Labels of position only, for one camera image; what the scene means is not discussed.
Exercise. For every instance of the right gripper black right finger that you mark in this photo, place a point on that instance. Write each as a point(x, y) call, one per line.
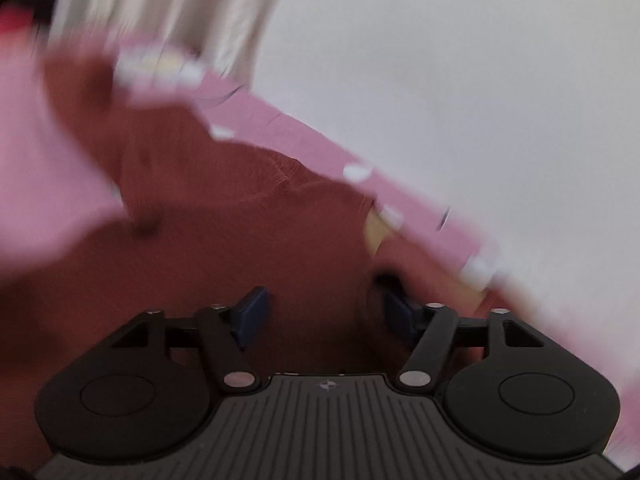
point(503, 385)

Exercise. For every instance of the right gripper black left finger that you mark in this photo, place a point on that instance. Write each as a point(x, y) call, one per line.
point(151, 386)

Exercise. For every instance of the dark red knit garment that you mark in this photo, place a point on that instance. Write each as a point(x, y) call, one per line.
point(225, 239)

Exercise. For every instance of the pink floral bed sheet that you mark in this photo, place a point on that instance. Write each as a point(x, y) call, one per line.
point(45, 169)

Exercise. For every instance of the cream satin curtain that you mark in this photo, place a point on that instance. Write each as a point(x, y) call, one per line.
point(224, 33)

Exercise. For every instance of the red cloth at edge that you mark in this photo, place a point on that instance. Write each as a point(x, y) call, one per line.
point(15, 19)

